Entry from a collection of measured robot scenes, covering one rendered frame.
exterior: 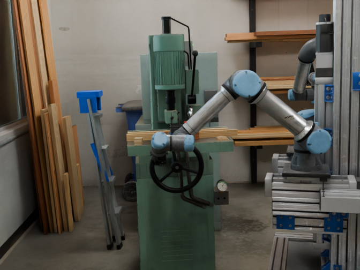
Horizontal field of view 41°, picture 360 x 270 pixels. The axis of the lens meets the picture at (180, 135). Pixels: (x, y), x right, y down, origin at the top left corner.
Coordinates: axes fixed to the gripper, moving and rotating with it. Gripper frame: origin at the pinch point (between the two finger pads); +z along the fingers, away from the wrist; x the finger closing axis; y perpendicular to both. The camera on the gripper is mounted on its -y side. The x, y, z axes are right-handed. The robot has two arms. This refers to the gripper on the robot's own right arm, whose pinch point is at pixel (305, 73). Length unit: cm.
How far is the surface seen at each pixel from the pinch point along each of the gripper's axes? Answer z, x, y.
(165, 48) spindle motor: -63, -91, -32
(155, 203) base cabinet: -72, -111, 53
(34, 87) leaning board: 43, -201, -22
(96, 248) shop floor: 1, -168, 102
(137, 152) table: -72, -116, 22
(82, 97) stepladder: 2, -156, -10
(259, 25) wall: 177, 2, -44
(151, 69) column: -37, -102, -21
